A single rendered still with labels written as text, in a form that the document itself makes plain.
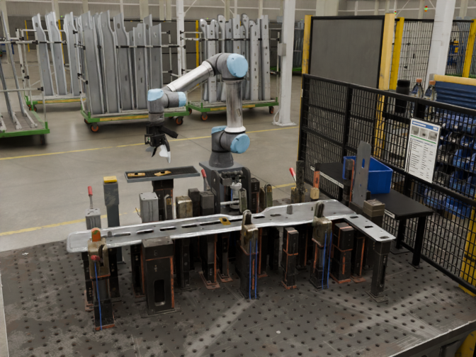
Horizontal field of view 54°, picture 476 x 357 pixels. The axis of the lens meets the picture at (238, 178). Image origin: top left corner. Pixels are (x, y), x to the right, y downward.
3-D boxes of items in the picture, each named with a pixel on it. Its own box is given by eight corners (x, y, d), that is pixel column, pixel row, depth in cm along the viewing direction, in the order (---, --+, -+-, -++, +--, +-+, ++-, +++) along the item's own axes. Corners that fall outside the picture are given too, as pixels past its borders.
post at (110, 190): (109, 265, 241) (103, 185, 227) (108, 258, 247) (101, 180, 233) (124, 263, 243) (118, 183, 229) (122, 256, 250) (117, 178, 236)
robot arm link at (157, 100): (167, 90, 223) (151, 91, 218) (168, 112, 227) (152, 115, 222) (159, 88, 229) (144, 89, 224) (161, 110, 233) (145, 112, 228)
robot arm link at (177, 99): (176, 89, 239) (156, 91, 232) (187, 92, 230) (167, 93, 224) (176, 105, 241) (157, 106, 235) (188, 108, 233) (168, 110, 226)
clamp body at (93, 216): (88, 287, 220) (81, 217, 209) (88, 275, 230) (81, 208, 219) (110, 284, 223) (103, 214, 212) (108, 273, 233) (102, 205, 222)
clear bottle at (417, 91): (413, 117, 248) (418, 79, 242) (405, 115, 254) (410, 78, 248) (423, 117, 250) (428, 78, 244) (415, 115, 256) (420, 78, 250)
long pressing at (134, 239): (66, 256, 188) (66, 253, 188) (66, 234, 209) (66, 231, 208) (360, 216, 232) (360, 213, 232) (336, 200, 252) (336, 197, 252)
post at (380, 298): (377, 303, 211) (384, 245, 202) (363, 290, 220) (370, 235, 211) (389, 300, 213) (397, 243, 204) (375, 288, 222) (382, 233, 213)
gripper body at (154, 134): (144, 145, 232) (143, 121, 228) (159, 142, 237) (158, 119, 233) (153, 148, 226) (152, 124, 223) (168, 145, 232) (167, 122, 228)
